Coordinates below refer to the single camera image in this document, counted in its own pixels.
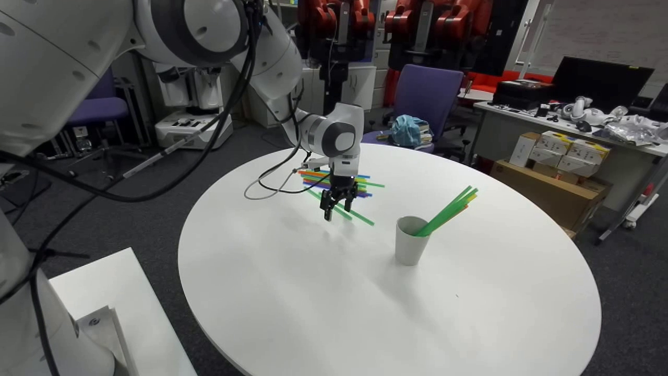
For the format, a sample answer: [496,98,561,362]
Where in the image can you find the black floor cable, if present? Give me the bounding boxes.
[0,246,75,376]

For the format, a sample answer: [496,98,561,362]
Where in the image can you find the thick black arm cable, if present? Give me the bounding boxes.
[0,0,264,205]

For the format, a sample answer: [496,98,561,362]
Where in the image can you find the brown cardboard box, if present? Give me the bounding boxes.
[488,158,613,237]

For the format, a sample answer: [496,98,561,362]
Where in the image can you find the purple office chair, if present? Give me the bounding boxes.
[356,63,467,156]
[65,70,136,155]

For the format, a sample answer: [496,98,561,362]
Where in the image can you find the crumpled silver bag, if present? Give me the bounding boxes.
[602,113,668,150]

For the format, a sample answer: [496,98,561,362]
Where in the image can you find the red storage bin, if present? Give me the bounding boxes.
[464,68,559,91]

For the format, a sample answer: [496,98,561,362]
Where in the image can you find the black robot stand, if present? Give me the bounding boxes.
[305,38,364,116]

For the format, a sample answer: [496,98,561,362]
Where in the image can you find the black case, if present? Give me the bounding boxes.
[491,80,558,111]

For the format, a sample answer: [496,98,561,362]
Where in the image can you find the white desk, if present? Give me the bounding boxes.
[469,101,668,246]

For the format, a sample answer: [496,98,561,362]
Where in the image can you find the white mounting platform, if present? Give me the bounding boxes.
[45,246,200,376]

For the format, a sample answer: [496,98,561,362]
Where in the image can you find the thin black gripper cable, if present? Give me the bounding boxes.
[243,102,329,205]

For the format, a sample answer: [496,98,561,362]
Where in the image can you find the red robot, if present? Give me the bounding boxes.
[297,0,380,60]
[383,0,496,70]

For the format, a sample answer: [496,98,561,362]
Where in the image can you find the white cabinet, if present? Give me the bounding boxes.
[347,60,380,113]

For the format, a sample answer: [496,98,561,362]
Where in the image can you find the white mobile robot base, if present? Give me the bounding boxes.
[150,63,236,152]

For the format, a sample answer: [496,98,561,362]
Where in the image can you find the white mug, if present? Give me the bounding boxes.
[394,215,433,268]

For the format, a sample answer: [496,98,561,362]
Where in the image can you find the white cardboard box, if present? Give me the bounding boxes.
[508,132,542,169]
[530,129,577,174]
[558,137,613,180]

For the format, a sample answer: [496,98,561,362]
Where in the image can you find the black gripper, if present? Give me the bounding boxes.
[320,174,361,223]

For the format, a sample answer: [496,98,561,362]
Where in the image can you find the blue plastic bag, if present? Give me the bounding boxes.
[387,113,437,150]

